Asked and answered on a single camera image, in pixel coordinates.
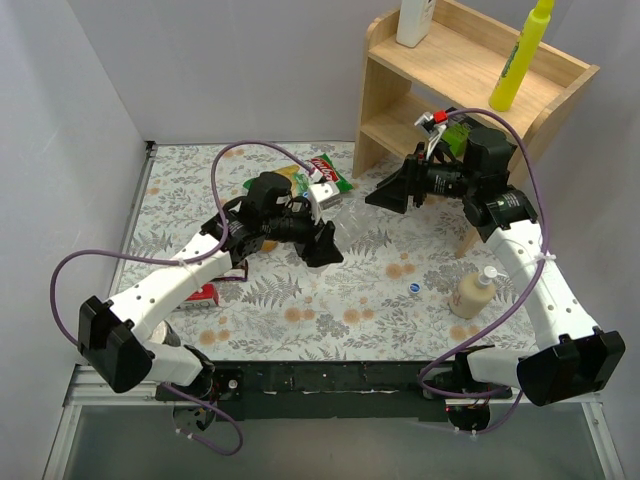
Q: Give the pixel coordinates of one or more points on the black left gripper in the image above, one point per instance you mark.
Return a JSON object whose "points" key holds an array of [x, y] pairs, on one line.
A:
{"points": [[310, 238]]}

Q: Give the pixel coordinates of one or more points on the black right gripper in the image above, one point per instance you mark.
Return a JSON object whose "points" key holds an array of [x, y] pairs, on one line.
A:
{"points": [[412, 179]]}

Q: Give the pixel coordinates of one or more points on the clear plastic bottle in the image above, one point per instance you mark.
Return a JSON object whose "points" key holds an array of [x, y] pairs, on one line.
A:
{"points": [[352, 221]]}

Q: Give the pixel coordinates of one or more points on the orange milk tea bottle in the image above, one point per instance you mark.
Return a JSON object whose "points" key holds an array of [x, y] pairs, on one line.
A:
{"points": [[269, 246]]}

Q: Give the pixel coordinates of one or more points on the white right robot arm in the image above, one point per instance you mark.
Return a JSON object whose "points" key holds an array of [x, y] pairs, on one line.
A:
{"points": [[574, 355]]}

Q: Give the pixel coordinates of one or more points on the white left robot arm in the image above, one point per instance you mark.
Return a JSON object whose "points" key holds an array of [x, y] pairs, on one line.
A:
{"points": [[117, 336]]}

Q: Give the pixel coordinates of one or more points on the cream pump lotion bottle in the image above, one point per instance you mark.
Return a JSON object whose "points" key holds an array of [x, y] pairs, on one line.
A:
{"points": [[473, 293]]}

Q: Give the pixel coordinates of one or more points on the white bottle on shelf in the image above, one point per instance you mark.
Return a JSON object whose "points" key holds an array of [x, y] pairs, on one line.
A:
{"points": [[415, 17]]}

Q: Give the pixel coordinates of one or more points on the yellow squeeze bottle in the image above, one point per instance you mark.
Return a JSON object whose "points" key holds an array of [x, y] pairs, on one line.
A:
{"points": [[521, 56]]}

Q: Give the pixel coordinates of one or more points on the green chips bag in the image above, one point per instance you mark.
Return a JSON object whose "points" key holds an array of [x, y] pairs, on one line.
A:
{"points": [[300, 180]]}

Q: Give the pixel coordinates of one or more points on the green black box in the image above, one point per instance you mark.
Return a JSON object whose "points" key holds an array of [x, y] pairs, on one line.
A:
{"points": [[457, 132]]}

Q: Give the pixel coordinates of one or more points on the brown chocolate bar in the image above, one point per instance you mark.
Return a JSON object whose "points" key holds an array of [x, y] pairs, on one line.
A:
{"points": [[237, 273]]}

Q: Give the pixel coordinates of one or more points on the floral table mat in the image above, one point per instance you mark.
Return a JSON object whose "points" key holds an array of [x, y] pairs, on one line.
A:
{"points": [[361, 309]]}

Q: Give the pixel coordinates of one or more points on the red white box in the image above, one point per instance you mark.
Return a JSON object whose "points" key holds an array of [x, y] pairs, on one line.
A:
{"points": [[206, 297]]}

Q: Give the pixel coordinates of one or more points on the wooden shelf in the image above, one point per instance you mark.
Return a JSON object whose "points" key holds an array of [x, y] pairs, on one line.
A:
{"points": [[457, 64]]}

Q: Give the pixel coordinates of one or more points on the black front rail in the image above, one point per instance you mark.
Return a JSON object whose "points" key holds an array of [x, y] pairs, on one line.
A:
{"points": [[323, 390]]}

